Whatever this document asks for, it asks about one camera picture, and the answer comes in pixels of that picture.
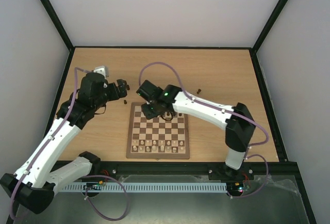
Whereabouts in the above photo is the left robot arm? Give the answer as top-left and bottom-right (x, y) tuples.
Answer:
(1, 72), (127, 214)

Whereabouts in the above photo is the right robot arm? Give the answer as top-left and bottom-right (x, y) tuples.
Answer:
(137, 81), (256, 179)

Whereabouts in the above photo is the wooden chess board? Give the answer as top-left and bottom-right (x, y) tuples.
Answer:
(126, 102), (190, 159)

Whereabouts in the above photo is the light chess pieces row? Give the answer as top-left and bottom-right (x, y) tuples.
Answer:
(130, 140), (189, 154)

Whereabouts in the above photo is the black aluminium frame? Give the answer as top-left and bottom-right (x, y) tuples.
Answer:
(5, 0), (317, 224)

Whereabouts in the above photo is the grey slotted cable duct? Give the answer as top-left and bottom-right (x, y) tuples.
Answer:
(61, 182), (227, 193)

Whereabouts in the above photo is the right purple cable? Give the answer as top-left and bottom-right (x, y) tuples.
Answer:
(139, 62), (270, 199)

